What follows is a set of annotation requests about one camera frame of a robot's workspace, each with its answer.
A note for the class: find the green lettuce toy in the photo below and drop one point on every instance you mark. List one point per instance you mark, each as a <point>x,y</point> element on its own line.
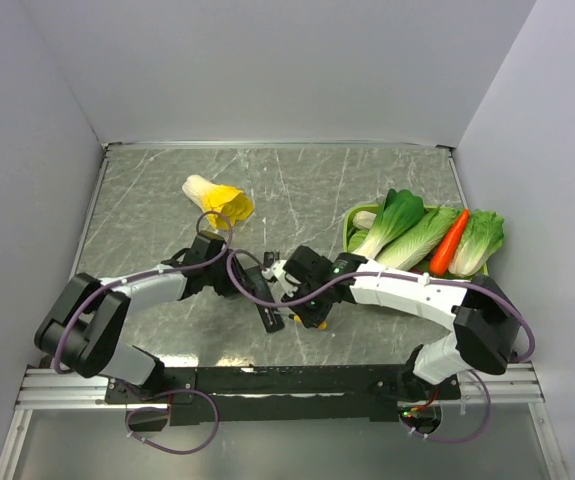
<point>482,237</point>

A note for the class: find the aluminium frame rail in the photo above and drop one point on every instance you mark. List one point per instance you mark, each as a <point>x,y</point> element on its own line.
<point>43,389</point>

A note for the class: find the orange toy carrot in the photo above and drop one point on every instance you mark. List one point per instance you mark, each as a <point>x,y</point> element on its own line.
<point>445,252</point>

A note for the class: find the yellow handled screwdriver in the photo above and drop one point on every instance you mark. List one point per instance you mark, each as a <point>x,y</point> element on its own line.
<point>310,321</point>

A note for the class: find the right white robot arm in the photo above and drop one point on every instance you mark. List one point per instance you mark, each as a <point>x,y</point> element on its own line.
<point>482,324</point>

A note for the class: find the black remote control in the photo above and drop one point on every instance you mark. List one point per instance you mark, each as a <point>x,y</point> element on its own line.
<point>259,288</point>

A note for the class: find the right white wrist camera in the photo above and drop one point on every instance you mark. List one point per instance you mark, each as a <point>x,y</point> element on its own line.
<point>276,273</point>

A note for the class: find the light green napa cabbage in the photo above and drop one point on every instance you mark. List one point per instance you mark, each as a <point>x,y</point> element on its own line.
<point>414,245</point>

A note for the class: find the green plastic tray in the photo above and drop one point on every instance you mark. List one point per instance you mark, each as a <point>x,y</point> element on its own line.
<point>354,237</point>

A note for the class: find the yellow toy cabbage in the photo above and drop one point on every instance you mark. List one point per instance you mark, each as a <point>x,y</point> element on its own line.
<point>230,204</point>

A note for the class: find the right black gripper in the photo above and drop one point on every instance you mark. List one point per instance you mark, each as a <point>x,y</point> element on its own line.
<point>311,318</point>

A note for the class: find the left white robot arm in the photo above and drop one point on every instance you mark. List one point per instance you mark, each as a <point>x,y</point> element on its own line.
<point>82,330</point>

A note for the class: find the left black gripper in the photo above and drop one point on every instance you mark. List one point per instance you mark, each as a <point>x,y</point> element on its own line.
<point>239,274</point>

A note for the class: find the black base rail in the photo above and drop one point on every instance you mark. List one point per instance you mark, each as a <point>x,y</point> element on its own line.
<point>266,393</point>

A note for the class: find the dark green bok choy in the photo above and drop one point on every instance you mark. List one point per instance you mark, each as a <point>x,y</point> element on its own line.
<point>399,212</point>

